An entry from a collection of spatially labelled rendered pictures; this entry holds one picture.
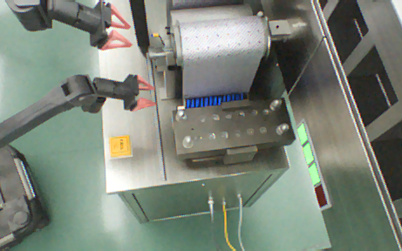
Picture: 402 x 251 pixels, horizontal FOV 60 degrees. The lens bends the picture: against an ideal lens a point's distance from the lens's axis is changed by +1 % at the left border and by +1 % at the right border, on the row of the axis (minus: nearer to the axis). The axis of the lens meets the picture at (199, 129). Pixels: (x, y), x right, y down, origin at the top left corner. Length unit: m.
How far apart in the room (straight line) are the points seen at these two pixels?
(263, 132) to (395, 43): 0.61
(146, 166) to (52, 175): 1.13
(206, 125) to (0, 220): 1.28
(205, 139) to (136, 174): 0.28
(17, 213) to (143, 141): 0.89
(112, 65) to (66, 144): 1.00
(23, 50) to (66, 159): 0.89
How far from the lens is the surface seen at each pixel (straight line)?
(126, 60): 1.46
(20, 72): 2.70
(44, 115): 1.09
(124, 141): 1.27
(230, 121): 1.18
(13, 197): 2.09
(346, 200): 0.90
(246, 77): 1.15
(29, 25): 0.91
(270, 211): 2.19
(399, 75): 0.69
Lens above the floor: 2.10
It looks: 67 degrees down
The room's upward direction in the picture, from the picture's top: 7 degrees clockwise
